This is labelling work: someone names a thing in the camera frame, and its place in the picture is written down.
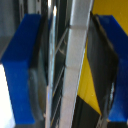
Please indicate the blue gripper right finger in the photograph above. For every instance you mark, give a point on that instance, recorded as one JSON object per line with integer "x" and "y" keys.
{"x": 108, "y": 66}

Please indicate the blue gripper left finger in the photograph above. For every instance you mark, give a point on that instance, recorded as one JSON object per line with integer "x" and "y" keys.
{"x": 21, "y": 66}

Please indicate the yellow bowl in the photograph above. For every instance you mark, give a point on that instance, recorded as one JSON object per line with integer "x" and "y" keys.
{"x": 88, "y": 86}

